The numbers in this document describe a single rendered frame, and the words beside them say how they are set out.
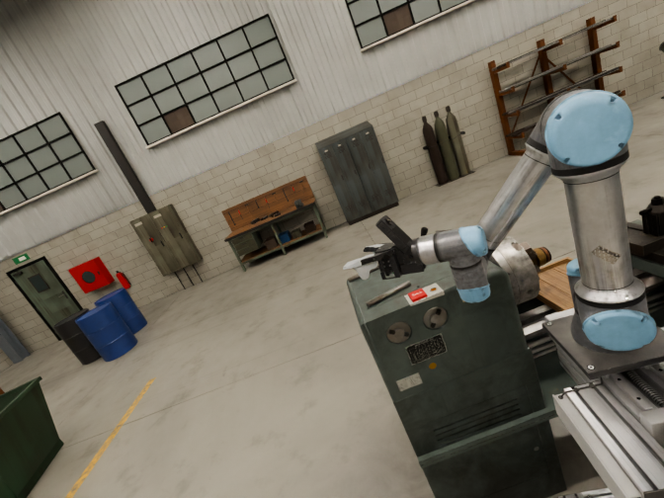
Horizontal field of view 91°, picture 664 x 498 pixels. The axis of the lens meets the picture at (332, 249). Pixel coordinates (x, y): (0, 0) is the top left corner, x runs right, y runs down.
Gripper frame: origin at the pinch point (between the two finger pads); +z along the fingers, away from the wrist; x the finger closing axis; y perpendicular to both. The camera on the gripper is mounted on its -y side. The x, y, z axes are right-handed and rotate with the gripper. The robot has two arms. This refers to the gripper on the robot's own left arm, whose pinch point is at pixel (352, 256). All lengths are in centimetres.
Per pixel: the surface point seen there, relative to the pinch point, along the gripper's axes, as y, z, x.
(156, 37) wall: -428, 534, 453
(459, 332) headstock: 48, -14, 36
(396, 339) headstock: 42.1, 6.7, 24.0
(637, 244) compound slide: 44, -80, 94
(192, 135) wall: -229, 559, 465
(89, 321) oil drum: 59, 601, 144
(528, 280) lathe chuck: 41, -39, 63
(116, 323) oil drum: 81, 593, 175
